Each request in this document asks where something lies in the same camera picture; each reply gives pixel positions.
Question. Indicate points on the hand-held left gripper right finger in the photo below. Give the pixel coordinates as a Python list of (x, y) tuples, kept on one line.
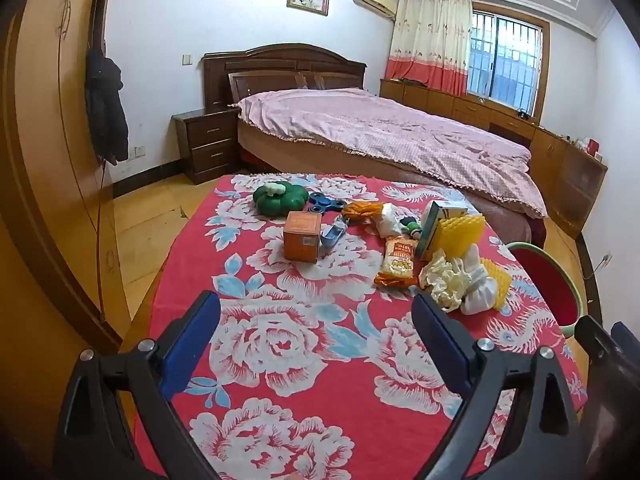
[(440, 345)]

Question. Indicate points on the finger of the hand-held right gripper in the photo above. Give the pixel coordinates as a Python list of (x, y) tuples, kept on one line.
[(600, 347), (627, 337)]

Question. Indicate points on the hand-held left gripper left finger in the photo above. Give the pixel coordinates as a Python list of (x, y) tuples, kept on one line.
[(192, 345)]

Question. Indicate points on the cream paper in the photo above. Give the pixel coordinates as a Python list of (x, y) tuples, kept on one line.
[(440, 280)]

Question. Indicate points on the red basin with green rim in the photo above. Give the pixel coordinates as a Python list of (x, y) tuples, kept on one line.
[(545, 280)]

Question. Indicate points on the yellow sponge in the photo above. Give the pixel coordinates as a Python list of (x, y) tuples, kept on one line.
[(460, 237), (500, 280)]

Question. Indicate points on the orange snack packet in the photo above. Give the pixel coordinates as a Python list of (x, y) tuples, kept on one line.
[(397, 262)]

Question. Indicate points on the white box with blue print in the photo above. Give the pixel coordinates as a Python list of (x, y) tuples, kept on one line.
[(429, 237)]

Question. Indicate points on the small green toy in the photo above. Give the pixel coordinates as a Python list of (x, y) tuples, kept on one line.
[(413, 230)]

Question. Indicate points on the white plastic bag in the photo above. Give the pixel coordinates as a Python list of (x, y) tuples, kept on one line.
[(390, 220)]

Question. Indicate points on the orange cardboard box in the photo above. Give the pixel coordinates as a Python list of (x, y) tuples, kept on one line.
[(300, 240)]

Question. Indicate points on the orange plastic bag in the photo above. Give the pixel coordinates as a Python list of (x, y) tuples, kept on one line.
[(362, 210)]

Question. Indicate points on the red floral tablecloth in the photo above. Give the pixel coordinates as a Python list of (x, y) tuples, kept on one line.
[(310, 310)]

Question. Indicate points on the green pumpkin toy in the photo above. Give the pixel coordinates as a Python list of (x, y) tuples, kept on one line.
[(280, 202)]

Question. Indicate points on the blue fidget spinner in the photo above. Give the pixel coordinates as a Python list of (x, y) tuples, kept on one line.
[(320, 202)]

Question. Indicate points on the long low wooden cabinet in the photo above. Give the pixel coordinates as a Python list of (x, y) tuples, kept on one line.
[(550, 160)]

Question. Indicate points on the small red box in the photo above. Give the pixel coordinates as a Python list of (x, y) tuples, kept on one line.
[(593, 146)]

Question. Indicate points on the dark wooden nightstand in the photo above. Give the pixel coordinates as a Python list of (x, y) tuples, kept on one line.
[(210, 145)]

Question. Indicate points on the pink checked blanket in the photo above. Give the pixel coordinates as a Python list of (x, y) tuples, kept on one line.
[(375, 135)]

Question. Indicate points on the wooden wardrobe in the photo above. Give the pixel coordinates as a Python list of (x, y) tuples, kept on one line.
[(45, 160)]

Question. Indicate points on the small black object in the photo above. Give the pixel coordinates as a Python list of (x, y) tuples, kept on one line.
[(522, 113)]

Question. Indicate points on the black hanging jacket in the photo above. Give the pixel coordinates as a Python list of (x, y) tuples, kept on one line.
[(105, 110)]

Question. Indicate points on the wooden bed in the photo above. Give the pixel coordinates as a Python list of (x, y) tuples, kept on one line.
[(280, 67)]

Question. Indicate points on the barred window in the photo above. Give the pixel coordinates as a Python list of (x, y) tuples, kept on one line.
[(505, 55)]

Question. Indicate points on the cream and red curtain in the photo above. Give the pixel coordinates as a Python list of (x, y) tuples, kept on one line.
[(430, 40)]

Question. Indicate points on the wall air conditioner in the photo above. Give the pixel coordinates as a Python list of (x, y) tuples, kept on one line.
[(372, 2)]

